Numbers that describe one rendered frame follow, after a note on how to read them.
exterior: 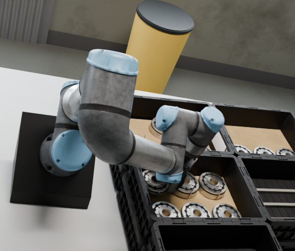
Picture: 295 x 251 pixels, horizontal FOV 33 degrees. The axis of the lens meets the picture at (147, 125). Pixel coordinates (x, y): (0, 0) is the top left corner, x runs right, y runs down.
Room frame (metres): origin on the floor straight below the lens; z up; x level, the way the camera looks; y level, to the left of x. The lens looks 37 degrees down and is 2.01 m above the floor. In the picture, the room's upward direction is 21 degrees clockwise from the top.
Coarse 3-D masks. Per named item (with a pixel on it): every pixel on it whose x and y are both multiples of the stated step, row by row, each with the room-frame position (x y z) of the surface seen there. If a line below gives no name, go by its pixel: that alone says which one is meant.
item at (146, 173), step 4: (144, 172) 1.26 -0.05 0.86; (148, 172) 1.27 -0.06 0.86; (152, 172) 1.27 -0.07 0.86; (144, 176) 1.24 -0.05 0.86; (148, 176) 1.25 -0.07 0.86; (148, 184) 1.21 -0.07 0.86; (152, 184) 1.22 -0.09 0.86; (160, 184) 1.23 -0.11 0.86; (164, 184) 1.24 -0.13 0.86; (168, 184) 1.24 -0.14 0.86; (148, 188) 1.19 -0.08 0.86; (152, 188) 1.20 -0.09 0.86; (156, 188) 1.21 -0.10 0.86; (164, 188) 1.22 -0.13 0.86
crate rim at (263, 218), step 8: (136, 168) 1.19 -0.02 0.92; (240, 168) 1.38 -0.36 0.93; (136, 176) 1.17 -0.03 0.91; (144, 184) 1.13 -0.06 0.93; (248, 184) 1.31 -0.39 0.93; (144, 192) 1.10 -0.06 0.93; (144, 200) 1.08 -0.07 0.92; (256, 200) 1.25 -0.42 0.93; (152, 208) 1.05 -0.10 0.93; (152, 216) 1.02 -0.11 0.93; (264, 216) 1.19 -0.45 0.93; (152, 224) 1.01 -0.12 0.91
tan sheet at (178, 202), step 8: (152, 200) 1.18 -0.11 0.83; (160, 200) 1.19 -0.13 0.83; (168, 200) 1.21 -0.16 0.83; (176, 200) 1.22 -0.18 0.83; (184, 200) 1.23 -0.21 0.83; (192, 200) 1.25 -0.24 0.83; (200, 200) 1.26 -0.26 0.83; (208, 200) 1.28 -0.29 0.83; (216, 200) 1.29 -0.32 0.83; (224, 200) 1.31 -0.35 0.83; (232, 200) 1.32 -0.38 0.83; (208, 208) 1.24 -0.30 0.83
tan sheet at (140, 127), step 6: (132, 120) 1.55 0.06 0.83; (138, 120) 1.56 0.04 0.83; (144, 120) 1.58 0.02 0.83; (150, 120) 1.59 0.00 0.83; (132, 126) 1.51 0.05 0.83; (138, 126) 1.52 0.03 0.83; (144, 126) 1.54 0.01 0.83; (138, 132) 1.49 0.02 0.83; (144, 132) 1.50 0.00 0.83; (150, 132) 1.52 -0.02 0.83; (150, 138) 1.48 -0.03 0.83; (156, 138) 1.49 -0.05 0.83
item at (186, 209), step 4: (188, 204) 1.19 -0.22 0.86; (192, 204) 1.20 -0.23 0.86; (196, 204) 1.21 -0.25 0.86; (200, 204) 1.21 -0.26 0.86; (184, 208) 1.17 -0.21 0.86; (188, 208) 1.17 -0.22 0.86; (200, 208) 1.19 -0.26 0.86; (204, 208) 1.20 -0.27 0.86; (184, 212) 1.15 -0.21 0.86; (188, 212) 1.16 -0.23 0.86; (204, 212) 1.18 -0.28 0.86; (208, 212) 1.19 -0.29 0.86; (184, 216) 1.13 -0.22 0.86; (188, 216) 1.14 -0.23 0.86; (204, 216) 1.16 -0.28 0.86; (208, 216) 1.17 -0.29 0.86
